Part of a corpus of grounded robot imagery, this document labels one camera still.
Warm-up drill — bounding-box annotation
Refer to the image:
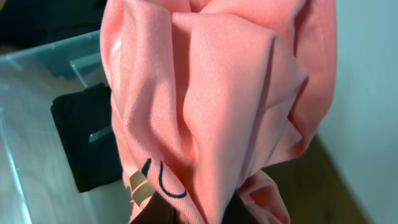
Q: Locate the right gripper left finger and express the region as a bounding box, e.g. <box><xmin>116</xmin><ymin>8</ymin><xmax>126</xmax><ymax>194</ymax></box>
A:
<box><xmin>130</xmin><ymin>192</ymin><xmax>177</xmax><ymax>224</ymax></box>

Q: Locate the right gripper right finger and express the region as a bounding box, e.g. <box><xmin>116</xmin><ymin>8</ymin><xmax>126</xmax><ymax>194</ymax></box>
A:
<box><xmin>221</xmin><ymin>191</ymin><xmax>260</xmax><ymax>224</ymax></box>

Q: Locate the black taped cloth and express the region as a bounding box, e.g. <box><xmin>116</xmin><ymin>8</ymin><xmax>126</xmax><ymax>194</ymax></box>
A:
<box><xmin>50</xmin><ymin>83</ymin><xmax>122</xmax><ymax>193</ymax></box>

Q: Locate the pink printed shirt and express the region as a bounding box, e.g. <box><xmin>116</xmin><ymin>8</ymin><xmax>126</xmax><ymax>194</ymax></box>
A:
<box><xmin>100</xmin><ymin>0</ymin><xmax>336</xmax><ymax>223</ymax></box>

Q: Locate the clear plastic storage bin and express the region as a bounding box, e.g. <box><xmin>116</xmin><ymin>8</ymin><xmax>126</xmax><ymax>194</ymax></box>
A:
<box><xmin>1</xmin><ymin>31</ymin><xmax>130</xmax><ymax>223</ymax></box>

